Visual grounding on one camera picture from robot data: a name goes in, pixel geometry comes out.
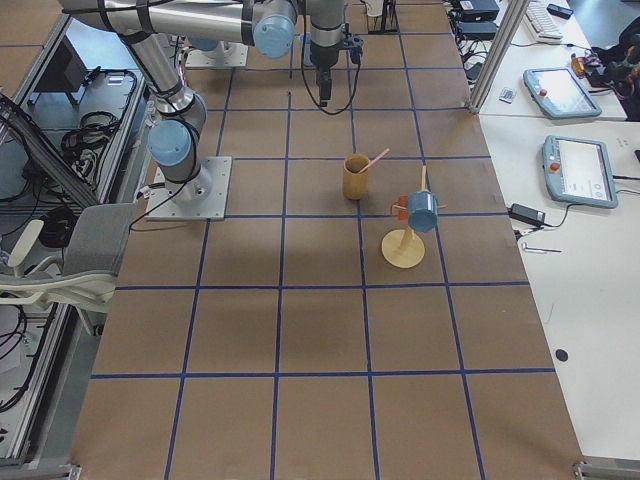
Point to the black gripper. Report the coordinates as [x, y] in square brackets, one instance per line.
[323, 59]

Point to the pink chopstick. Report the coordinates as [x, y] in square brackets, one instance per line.
[374, 161]

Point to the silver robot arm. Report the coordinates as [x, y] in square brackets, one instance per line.
[267, 26]

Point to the bamboo cylindrical holder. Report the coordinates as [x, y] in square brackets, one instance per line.
[355, 179]

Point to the orange mug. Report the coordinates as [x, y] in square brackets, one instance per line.
[399, 208]

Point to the blue mug on stand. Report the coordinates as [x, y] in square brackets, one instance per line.
[422, 209]

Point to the white keyboard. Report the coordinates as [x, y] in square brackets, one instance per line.
[541, 25]

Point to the upper teach pendant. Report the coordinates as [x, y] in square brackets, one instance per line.
[559, 93]

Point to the teach pendant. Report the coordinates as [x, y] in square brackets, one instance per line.
[578, 171]
[559, 93]

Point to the black power adapter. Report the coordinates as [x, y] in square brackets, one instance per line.
[527, 215]

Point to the lower teach pendant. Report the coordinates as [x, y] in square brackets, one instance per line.
[578, 171]

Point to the grey office chair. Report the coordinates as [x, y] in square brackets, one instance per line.
[85, 277]

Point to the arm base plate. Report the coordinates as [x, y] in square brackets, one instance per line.
[204, 197]

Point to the aluminium frame post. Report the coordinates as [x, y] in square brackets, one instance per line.
[513, 14]

